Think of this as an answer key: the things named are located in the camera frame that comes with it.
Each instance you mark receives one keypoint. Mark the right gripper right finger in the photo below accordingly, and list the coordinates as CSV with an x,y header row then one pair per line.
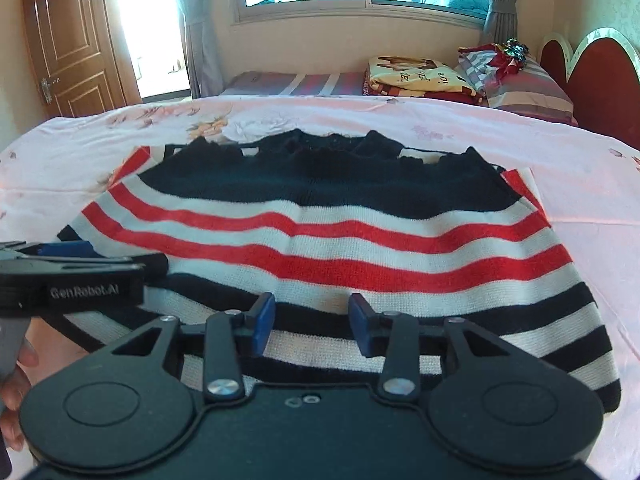
x,y
394,336

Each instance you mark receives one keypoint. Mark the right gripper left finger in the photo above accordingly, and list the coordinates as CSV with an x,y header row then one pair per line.
x,y
229,336

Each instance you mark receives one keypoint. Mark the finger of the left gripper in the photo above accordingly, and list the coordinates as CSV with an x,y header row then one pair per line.
x,y
73,249
154,265

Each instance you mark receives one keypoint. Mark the striped knit sweater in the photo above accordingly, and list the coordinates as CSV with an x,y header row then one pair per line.
x,y
315,219

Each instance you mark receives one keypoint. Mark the person's left hand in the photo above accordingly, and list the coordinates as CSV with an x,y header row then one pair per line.
x,y
13,390

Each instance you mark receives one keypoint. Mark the pink floral bed sheet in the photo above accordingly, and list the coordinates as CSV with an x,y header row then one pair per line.
x,y
587,185

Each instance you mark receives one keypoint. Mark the brown wooden door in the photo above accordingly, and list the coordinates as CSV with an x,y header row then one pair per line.
x,y
79,57

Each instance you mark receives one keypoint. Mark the striped mattress cover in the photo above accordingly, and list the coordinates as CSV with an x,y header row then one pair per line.
x,y
281,84

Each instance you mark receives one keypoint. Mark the yellow red folded blanket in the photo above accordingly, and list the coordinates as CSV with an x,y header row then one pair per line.
x,y
423,78

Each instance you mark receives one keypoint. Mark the striped pillow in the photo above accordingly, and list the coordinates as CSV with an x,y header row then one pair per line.
x,y
530,92

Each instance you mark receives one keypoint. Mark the red folded cloth with bow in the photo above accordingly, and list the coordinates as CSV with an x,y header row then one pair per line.
x,y
506,59

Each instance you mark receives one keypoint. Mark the grey left curtain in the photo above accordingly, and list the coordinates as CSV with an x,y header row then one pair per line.
x,y
199,48

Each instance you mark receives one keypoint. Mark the red heart-shaped headboard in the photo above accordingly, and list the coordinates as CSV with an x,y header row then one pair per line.
x,y
601,78

